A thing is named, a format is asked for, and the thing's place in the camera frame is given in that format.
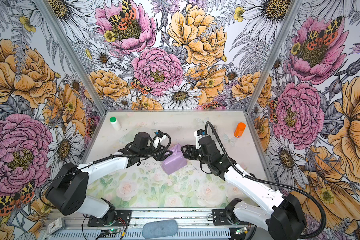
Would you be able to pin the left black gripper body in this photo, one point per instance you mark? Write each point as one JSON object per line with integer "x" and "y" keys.
{"x": 148, "y": 148}

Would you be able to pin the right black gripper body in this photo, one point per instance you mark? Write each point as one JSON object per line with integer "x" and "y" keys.
{"x": 203, "y": 159}

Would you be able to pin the pink wrapping paper sheet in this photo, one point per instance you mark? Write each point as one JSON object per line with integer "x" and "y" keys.
{"x": 175, "y": 161}

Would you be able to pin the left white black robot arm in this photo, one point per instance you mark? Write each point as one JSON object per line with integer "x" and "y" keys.
{"x": 67, "y": 192}

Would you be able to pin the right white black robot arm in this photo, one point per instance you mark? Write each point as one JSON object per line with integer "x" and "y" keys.
{"x": 281, "y": 216}

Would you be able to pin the white bottle green cap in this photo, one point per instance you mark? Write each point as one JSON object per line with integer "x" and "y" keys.
{"x": 115, "y": 123}

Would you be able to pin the orange bottle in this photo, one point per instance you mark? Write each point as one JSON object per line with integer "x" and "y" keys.
{"x": 239, "y": 130}

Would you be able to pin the grey foam pad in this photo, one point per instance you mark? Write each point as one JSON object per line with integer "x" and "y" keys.
{"x": 160, "y": 229}

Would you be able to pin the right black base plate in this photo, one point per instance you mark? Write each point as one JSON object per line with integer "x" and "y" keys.
{"x": 224, "y": 217}

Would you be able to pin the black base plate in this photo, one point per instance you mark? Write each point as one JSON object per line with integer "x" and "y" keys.
{"x": 121, "y": 218}
{"x": 224, "y": 217}

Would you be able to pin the aluminium front rail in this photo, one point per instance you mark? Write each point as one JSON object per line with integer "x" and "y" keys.
{"x": 196, "y": 217}

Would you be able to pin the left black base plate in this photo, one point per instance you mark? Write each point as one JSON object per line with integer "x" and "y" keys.
{"x": 121, "y": 218}

